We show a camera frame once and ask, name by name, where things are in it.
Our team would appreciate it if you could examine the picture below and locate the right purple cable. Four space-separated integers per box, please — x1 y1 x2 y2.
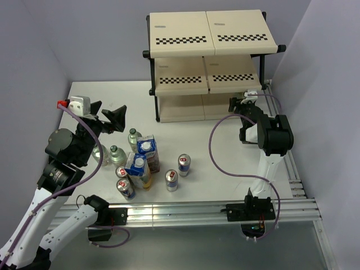
209 94 282 242

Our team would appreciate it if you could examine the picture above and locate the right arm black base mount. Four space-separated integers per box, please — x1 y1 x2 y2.
221 195 276 222

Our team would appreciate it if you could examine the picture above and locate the beige three-tier shelf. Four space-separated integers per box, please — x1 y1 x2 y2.
143 10 286 123

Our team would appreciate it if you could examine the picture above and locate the blue carton maroon side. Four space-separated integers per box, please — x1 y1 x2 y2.
137 135 160 173

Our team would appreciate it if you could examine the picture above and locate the energy drink can right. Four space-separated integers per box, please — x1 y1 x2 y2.
178 154 191 177

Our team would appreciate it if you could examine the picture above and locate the energy drink can centre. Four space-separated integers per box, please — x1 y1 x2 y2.
165 169 178 192

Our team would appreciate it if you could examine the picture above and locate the aluminium side rail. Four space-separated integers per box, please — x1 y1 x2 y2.
263 79 338 270

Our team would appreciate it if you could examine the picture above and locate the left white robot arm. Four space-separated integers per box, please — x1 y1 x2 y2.
1 97 127 269

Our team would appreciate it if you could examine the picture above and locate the purple cable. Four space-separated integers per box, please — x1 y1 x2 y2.
2 103 105 259
209 94 282 242

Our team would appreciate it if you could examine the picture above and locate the energy drink can front-left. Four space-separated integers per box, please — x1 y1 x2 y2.
116 178 136 200

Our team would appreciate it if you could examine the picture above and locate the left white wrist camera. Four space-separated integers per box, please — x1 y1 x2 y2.
57 96 91 118

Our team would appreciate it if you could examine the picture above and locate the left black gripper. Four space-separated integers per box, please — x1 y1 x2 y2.
76 101 127 164

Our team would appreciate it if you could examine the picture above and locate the blue carton yellow side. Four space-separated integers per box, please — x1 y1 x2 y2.
124 152 152 191

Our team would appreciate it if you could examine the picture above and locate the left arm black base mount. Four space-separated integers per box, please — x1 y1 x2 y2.
95 208 128 226

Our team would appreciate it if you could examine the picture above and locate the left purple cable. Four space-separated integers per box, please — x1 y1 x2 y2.
2 103 105 259

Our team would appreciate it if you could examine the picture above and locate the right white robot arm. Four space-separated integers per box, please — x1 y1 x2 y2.
228 97 294 199

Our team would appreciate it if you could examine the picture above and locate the clear bottle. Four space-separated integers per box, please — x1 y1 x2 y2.
128 128 142 153
110 145 127 168
91 145 110 167

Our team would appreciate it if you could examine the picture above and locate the aluminium front rail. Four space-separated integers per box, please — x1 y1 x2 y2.
109 199 322 228

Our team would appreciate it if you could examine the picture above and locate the energy drink can hidden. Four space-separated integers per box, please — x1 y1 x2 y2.
115 166 131 181

